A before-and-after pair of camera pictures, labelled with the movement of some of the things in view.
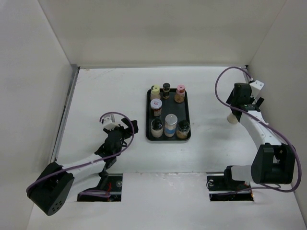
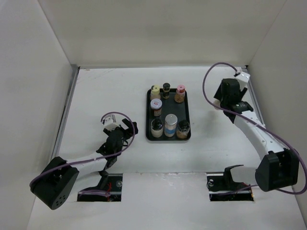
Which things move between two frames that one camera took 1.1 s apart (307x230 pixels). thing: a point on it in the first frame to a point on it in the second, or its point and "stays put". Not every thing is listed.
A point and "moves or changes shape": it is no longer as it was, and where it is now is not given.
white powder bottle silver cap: (231, 119) moves or changes shape
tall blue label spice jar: (171, 120) stays put
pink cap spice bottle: (179, 95) stays put
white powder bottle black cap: (157, 127) stays put
